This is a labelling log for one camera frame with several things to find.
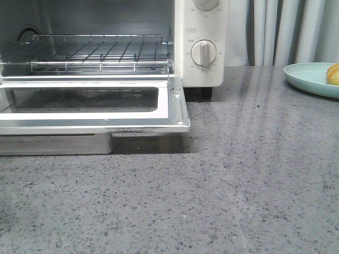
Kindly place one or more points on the golden croissant bread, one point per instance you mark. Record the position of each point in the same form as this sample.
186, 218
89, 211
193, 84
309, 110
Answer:
332, 74

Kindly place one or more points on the metal wire oven rack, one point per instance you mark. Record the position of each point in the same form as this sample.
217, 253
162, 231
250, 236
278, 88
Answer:
88, 54

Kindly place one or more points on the white toaster oven body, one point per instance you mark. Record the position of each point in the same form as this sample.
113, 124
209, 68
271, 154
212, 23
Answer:
178, 22

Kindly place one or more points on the lower timer knob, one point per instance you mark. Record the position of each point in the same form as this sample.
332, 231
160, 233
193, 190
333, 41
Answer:
203, 53

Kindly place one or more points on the black right oven foot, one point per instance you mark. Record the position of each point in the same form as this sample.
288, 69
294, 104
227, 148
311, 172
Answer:
206, 93

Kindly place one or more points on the glass oven door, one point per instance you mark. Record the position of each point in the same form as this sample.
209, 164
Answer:
79, 115

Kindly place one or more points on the upper temperature knob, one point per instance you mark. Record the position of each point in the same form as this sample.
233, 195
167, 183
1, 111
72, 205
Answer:
206, 5

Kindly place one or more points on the teal plate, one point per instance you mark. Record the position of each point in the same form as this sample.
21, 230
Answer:
311, 77

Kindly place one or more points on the grey curtain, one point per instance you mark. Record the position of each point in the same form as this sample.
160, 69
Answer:
267, 33

